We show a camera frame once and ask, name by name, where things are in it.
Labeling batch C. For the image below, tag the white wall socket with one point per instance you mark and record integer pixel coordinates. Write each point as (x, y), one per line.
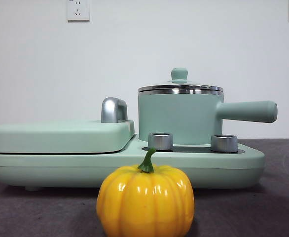
(78, 11)

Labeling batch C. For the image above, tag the dark grey felt mat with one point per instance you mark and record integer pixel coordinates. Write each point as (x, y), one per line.
(258, 217)

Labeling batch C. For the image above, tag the silver control knob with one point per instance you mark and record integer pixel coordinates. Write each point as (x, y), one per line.
(224, 143)
(160, 142)

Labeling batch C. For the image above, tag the mint green breakfast maker base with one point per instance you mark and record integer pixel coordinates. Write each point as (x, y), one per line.
(60, 170)

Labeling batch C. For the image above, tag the yellow toy pumpkin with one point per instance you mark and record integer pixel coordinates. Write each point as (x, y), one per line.
(144, 200)

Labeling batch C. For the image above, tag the glass lid with green knob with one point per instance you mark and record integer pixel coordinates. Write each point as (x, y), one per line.
(179, 74)

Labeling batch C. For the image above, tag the mint green hinged griddle lid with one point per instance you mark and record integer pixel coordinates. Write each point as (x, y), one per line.
(55, 138)

